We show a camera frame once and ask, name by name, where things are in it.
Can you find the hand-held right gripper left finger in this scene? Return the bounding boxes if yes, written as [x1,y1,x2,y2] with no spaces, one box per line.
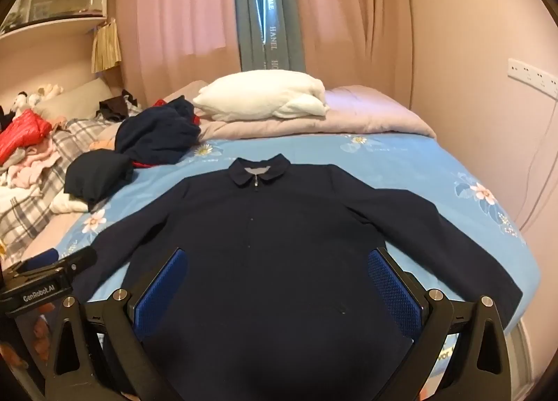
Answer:
[44,248,190,401]

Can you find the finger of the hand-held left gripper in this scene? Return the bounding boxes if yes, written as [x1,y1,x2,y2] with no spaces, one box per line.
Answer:
[56,246,97,273]

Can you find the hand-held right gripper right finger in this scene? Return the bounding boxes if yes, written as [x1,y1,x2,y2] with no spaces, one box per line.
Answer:
[367,248,513,401]

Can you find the navy zip jacket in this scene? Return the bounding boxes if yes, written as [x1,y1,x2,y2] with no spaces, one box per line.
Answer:
[72,154,524,401]

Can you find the pale pink clothes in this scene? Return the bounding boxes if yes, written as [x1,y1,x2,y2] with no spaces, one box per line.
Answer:
[9,139,59,188]

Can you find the white garment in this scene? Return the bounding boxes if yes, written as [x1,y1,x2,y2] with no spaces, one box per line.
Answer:
[49,198,90,214]

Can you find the grey plaid blanket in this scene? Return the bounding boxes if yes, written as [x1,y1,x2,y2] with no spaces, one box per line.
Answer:
[0,115,131,254]

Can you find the dark folded garment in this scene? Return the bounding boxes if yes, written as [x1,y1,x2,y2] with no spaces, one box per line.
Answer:
[65,152,135,212]

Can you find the blue floral bed sheet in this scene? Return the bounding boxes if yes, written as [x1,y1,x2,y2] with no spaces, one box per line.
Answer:
[44,133,541,401]

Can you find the red puffer jacket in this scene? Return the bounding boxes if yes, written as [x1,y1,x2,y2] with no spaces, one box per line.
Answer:
[0,109,52,166]

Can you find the crumpled navy garment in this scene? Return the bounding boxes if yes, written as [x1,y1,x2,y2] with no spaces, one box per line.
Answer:
[114,96,202,166]

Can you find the dark brown garment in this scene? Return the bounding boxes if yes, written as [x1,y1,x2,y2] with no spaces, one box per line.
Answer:
[97,89,139,122]

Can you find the beige headboard cushion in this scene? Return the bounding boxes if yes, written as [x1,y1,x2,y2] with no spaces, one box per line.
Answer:
[32,77,114,120]

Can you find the white plush toy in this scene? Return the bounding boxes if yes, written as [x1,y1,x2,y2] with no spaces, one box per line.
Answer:
[13,84,64,112]

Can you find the pink quilt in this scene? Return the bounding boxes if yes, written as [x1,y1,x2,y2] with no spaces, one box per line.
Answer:
[168,81,437,142]

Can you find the beige pleated cloth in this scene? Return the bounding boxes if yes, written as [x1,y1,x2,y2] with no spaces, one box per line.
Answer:
[91,20,123,74]

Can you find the white folded blanket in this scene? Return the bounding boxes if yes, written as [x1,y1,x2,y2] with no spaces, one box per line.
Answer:
[192,70,331,120]

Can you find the pink curtain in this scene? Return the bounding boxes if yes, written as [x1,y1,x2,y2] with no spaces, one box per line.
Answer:
[288,0,413,92]
[115,0,242,101]

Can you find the grey curtain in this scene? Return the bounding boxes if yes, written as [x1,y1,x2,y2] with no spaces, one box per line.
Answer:
[233,0,308,75]

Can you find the white cable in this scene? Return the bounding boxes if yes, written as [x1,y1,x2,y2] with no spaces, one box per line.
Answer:
[518,96,558,232]

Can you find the white wall socket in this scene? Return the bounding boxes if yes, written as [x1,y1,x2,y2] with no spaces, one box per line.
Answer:
[508,58,558,99]

